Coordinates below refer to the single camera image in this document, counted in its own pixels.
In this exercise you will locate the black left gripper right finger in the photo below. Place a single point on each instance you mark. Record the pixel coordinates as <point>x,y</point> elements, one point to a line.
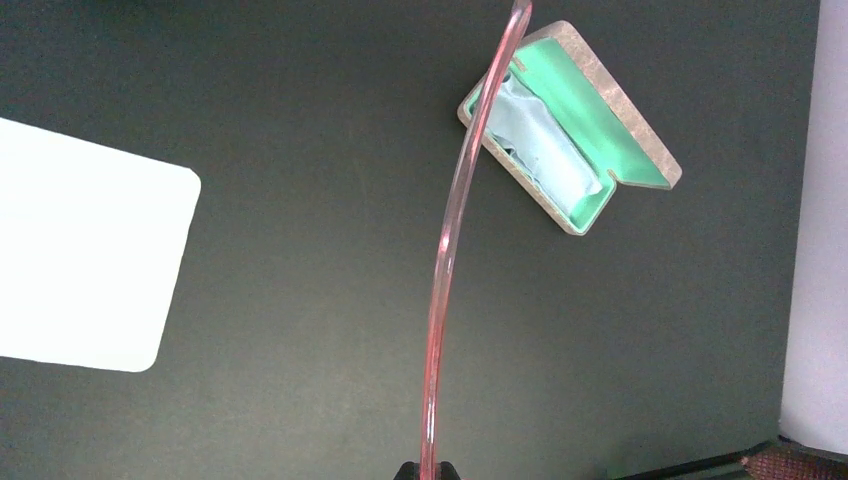
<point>447,471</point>

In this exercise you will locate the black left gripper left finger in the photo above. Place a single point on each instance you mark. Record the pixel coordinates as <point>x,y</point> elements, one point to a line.
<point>408,471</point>

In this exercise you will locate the light blue cleaning cloth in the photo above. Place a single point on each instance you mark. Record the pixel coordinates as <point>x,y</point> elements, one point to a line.
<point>523,126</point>
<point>92,240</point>

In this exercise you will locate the grey felt glasses case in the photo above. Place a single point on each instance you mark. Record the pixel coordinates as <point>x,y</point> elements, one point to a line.
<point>557,64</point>

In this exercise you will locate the pink transparent sunglasses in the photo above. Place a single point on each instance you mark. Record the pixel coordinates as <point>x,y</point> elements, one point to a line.
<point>520,14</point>

